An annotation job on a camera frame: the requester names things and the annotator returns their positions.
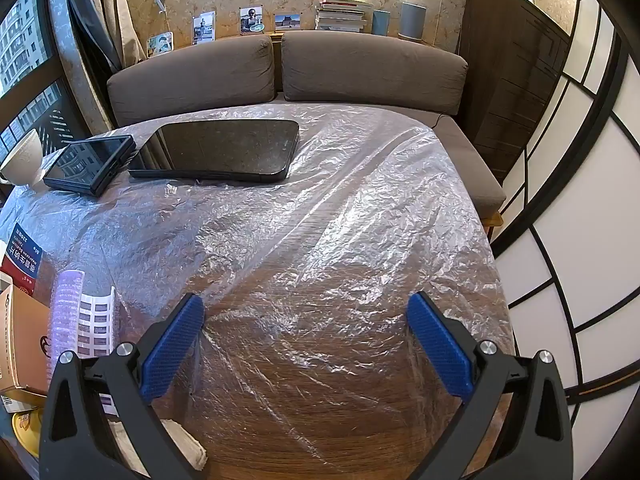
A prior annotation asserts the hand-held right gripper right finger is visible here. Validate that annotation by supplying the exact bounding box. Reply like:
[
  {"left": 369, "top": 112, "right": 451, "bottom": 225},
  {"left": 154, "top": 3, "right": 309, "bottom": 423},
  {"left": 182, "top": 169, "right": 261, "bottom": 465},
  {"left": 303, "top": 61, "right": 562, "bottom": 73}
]
[{"left": 406, "top": 290, "right": 575, "bottom": 480}]

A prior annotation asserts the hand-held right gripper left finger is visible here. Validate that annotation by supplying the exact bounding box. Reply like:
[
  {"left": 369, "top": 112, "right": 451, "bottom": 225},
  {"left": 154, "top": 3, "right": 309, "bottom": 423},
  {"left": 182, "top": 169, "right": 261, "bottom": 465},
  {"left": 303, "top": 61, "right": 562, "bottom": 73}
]
[{"left": 39, "top": 292, "right": 211, "bottom": 480}]

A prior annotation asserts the beige paper tissue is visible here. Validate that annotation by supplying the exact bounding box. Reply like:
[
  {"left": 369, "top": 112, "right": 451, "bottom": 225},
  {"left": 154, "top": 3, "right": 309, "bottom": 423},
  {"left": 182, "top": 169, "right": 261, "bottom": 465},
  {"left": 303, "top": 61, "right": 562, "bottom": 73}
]
[{"left": 107, "top": 417, "right": 208, "bottom": 471}]

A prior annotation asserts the white box with purple squares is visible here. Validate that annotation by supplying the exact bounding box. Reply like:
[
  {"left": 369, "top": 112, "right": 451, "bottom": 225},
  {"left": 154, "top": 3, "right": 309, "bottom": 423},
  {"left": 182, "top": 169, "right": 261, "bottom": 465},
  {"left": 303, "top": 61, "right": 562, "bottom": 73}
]
[{"left": 75, "top": 286, "right": 117, "bottom": 358}]

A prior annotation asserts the purple plastic cup stack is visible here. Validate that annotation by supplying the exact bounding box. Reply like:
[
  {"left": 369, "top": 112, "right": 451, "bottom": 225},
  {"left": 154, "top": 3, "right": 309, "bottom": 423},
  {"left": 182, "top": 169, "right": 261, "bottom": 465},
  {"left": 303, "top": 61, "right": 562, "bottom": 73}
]
[{"left": 47, "top": 269, "right": 86, "bottom": 378}]

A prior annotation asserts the white panel sliding door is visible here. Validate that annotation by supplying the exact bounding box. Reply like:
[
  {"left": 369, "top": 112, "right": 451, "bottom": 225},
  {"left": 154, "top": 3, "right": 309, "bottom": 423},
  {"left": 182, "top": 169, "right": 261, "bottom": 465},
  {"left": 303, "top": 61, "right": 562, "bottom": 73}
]
[{"left": 492, "top": 0, "right": 640, "bottom": 411}]

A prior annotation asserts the yellow cup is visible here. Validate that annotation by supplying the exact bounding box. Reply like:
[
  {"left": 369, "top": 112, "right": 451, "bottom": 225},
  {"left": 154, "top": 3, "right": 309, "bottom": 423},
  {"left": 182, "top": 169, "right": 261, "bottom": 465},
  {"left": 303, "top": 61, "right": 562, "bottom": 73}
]
[{"left": 11, "top": 407, "right": 43, "bottom": 461}]

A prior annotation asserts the red and blue box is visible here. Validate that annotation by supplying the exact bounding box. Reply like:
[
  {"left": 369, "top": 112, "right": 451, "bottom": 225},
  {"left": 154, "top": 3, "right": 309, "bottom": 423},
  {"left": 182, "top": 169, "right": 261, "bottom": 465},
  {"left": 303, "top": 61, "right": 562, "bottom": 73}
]
[{"left": 0, "top": 221, "right": 46, "bottom": 297}]

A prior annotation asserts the brown sofa seat cushion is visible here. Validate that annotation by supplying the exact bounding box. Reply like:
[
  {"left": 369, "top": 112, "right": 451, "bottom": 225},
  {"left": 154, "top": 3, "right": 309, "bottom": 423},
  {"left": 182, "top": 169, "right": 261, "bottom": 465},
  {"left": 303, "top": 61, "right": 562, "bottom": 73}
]
[{"left": 432, "top": 112, "right": 507, "bottom": 221}]

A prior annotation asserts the small black tablet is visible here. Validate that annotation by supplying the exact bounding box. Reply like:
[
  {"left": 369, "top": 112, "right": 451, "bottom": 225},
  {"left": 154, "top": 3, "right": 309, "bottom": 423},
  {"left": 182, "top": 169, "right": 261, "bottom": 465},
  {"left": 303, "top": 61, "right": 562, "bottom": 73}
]
[{"left": 42, "top": 135, "right": 137, "bottom": 197}]

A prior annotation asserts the large black tablet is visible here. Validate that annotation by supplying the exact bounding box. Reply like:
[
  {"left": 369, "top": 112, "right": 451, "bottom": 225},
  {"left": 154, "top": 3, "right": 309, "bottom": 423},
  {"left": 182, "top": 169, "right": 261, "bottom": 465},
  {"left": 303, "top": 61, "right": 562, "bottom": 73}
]
[{"left": 128, "top": 119, "right": 301, "bottom": 181}]

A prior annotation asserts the white ceramic cup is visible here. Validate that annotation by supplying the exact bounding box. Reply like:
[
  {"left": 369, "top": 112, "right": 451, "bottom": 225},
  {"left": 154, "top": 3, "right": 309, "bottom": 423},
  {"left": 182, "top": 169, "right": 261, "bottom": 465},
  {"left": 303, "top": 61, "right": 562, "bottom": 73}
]
[{"left": 0, "top": 128, "right": 47, "bottom": 191}]

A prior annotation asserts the dark wooden cabinet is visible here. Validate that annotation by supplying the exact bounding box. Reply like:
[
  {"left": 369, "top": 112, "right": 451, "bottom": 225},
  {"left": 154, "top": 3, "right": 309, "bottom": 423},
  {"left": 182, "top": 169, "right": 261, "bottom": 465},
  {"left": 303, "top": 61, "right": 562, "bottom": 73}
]
[{"left": 457, "top": 0, "right": 573, "bottom": 186}]

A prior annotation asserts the patterned sheer curtain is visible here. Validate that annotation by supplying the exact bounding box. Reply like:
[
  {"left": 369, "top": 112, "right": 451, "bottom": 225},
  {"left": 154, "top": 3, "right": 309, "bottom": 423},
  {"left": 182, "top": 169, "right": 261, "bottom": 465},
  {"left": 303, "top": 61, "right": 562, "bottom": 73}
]
[{"left": 47, "top": 0, "right": 118, "bottom": 136}]

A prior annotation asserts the beige curtain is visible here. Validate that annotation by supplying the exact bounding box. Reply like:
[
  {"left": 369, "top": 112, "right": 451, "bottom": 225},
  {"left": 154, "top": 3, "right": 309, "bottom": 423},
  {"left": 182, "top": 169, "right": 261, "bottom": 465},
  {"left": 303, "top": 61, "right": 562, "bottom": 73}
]
[{"left": 80, "top": 0, "right": 151, "bottom": 73}]

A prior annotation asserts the stack of books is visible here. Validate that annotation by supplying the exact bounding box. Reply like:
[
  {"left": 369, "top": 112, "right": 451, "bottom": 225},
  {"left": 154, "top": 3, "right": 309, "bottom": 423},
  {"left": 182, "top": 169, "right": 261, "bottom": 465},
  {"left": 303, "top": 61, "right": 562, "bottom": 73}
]
[{"left": 315, "top": 0, "right": 375, "bottom": 32}]

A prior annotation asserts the window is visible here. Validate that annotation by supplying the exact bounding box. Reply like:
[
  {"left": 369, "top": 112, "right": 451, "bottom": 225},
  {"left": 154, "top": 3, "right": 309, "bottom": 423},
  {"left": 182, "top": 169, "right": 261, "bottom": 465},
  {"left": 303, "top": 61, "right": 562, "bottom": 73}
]
[{"left": 0, "top": 0, "right": 101, "bottom": 196}]

